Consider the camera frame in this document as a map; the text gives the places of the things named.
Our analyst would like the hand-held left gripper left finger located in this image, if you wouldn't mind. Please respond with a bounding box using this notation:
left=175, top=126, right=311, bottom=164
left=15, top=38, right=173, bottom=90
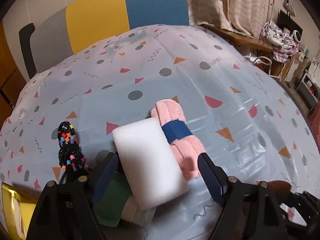
left=26, top=151, right=119, bottom=240

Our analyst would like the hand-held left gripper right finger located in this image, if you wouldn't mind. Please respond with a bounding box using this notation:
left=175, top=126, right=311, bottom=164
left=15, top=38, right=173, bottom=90
left=197, top=152, right=294, bottom=240

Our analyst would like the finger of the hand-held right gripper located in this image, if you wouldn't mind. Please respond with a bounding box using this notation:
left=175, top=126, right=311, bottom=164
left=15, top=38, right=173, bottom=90
left=285, top=191, right=320, bottom=230

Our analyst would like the brown round pad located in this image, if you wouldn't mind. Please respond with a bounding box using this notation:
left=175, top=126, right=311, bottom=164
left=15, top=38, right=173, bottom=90
left=269, top=180, right=292, bottom=193

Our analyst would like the white sponge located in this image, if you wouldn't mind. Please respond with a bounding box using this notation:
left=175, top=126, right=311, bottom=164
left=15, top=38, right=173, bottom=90
left=112, top=119, right=189, bottom=209

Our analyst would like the black beaded hair tie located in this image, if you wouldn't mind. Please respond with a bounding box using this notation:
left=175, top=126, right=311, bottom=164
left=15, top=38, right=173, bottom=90
left=57, top=121, right=90, bottom=188

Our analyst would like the pink towel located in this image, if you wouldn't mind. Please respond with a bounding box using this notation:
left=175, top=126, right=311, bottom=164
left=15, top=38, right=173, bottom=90
left=151, top=99, right=207, bottom=182

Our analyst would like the gold tin box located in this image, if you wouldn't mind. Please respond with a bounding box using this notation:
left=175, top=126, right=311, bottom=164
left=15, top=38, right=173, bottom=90
left=0, top=182, right=38, bottom=240

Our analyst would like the patterned white tablecloth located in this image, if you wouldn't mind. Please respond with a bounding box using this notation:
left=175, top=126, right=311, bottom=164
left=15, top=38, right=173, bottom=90
left=0, top=24, right=320, bottom=240

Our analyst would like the wooden side table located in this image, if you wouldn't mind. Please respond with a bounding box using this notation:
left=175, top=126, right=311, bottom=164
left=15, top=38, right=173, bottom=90
left=200, top=24, right=309, bottom=83

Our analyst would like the wooden wardrobe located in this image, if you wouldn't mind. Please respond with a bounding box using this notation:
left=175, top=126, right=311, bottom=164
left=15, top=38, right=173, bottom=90
left=0, top=21, right=28, bottom=110

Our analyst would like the pile of clothes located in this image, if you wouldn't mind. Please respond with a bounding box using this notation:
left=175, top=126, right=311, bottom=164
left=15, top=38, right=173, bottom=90
left=261, top=20, right=299, bottom=62

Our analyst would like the black foam roller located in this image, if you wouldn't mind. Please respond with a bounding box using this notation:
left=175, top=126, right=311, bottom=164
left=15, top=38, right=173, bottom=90
left=19, top=23, right=38, bottom=79

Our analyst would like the grey yellow blue chair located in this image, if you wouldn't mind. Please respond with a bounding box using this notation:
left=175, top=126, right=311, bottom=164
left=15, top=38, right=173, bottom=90
left=29, top=0, right=190, bottom=74

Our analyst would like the black monitor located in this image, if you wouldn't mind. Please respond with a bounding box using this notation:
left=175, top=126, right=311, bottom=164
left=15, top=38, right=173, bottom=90
left=276, top=10, right=303, bottom=40

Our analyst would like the beige patterned curtain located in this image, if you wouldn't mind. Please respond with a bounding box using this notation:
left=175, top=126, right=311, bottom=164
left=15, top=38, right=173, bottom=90
left=192, top=0, right=275, bottom=37

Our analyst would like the white cable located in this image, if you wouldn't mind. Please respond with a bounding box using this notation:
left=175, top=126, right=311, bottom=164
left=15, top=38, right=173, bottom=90
left=246, top=55, right=273, bottom=77

